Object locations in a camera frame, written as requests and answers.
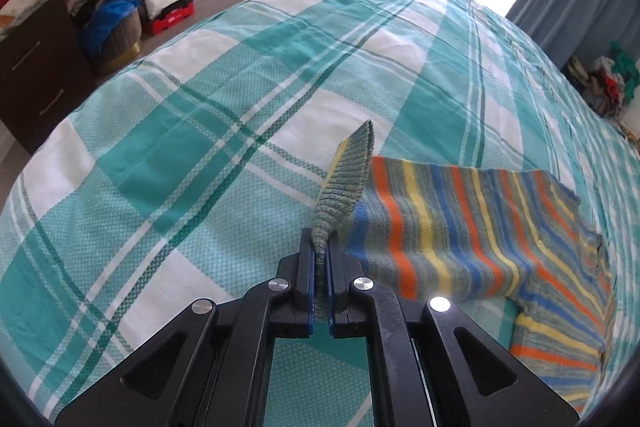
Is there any dark wooden drawer chest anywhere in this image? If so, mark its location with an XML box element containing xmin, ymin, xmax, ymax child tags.
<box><xmin>1</xmin><ymin>0</ymin><xmax>96</xmax><ymax>154</ymax></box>

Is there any teal plaid bedspread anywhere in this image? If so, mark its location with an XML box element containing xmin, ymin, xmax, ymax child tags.
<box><xmin>1</xmin><ymin>0</ymin><xmax>639</xmax><ymax>419</ymax></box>

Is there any laundry basket with clothes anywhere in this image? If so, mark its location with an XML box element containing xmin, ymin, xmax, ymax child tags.
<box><xmin>77</xmin><ymin>0</ymin><xmax>142</xmax><ymax>76</ymax></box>

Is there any colourful clothes heap corner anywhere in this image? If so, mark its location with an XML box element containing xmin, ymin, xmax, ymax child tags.
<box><xmin>561</xmin><ymin>41</ymin><xmax>639</xmax><ymax>120</ymax></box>

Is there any red crate with white cloth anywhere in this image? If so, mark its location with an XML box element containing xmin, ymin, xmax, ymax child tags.
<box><xmin>143</xmin><ymin>0</ymin><xmax>194</xmax><ymax>36</ymax></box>

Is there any striped knit sweater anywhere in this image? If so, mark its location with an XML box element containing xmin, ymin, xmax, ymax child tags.
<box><xmin>311</xmin><ymin>122</ymin><xmax>613</xmax><ymax>411</ymax></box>

